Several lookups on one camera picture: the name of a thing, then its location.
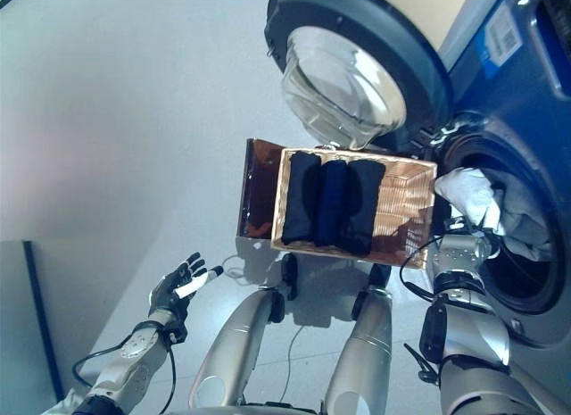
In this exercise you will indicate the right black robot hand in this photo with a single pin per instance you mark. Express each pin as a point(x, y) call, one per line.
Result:
point(490, 244)

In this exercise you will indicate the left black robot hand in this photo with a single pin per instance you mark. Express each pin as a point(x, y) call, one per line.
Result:
point(167, 299)

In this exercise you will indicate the white garment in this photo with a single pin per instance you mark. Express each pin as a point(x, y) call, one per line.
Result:
point(473, 196)

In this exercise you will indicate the slim black garment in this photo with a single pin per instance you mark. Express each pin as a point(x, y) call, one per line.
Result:
point(363, 201)

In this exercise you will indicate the blue garment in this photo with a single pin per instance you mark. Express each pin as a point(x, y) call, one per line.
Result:
point(332, 201)

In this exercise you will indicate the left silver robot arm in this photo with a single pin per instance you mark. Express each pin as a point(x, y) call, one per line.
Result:
point(134, 357)

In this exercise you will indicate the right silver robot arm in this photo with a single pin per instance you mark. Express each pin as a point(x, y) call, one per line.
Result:
point(468, 317)

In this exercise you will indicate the grey front-load washing machine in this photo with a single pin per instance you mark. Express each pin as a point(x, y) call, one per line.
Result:
point(526, 120)

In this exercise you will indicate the rectangular wicker basket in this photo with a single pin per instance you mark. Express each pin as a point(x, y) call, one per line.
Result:
point(406, 196)

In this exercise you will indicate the grey robot torso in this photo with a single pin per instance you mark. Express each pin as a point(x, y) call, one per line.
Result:
point(250, 410)

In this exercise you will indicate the grey cabinet with black edge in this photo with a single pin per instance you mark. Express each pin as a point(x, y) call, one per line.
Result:
point(22, 321)

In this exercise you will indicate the right silver robot leg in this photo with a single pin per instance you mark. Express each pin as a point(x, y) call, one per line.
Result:
point(366, 343)

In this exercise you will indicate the large black rolled garment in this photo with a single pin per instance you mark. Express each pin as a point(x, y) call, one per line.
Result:
point(301, 196)

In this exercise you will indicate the blue barcode sticker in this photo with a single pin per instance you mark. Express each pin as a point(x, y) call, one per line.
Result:
point(499, 33)

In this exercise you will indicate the round glass washer door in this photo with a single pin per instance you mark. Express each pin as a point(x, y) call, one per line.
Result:
point(343, 76)

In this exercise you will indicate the white built-in cabinet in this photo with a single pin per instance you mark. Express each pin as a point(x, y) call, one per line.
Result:
point(428, 13)

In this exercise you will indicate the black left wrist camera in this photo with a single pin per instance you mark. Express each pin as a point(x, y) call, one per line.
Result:
point(175, 334)

